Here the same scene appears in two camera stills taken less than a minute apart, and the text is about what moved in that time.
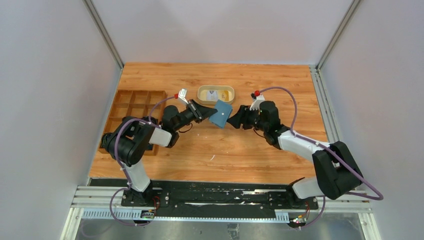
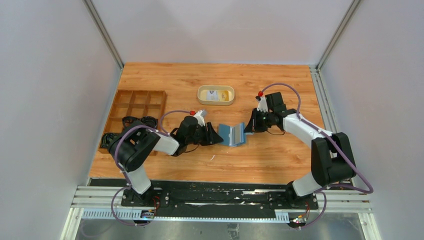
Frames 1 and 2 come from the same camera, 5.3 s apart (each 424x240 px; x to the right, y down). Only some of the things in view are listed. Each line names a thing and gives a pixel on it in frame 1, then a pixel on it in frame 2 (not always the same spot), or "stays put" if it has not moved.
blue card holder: (221, 117) to (232, 136)
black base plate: (211, 198) stays put
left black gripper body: (188, 116) to (200, 136)
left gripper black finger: (204, 111) to (213, 136)
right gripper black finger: (239, 119) to (251, 127)
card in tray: (212, 95) stays put
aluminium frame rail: (325, 107) stays put
